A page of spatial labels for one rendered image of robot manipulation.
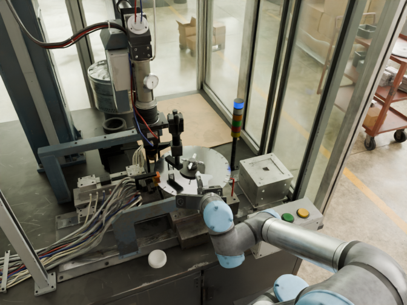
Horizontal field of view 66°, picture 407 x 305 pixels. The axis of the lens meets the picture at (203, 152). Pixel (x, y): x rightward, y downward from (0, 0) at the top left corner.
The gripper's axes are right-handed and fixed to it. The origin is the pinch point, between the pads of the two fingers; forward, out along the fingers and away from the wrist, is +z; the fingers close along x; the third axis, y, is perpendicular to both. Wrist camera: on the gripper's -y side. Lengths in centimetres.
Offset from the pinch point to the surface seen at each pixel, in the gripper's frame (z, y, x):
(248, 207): 22.0, 24.8, -14.7
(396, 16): -38, 51, 49
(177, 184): 11.5, -6.7, 1.2
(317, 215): -1.1, 46.6, -13.7
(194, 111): 94, 11, 33
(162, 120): -2.2, -10.7, 27.1
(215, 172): 15.8, 10.0, 4.1
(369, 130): 152, 176, 8
